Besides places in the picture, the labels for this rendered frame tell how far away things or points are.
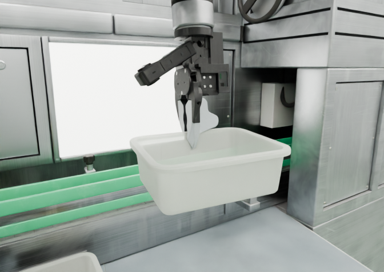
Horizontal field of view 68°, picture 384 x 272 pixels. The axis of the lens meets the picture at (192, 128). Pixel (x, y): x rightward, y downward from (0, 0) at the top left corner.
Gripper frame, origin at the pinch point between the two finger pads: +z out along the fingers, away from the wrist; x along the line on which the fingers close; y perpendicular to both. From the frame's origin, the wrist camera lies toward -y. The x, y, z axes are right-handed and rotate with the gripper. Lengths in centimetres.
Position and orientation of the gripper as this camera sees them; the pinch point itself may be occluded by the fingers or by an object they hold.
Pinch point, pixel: (188, 141)
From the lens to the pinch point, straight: 53.4
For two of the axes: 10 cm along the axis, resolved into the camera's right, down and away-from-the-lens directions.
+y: 9.1, -0.9, 4.1
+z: 0.5, 9.9, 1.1
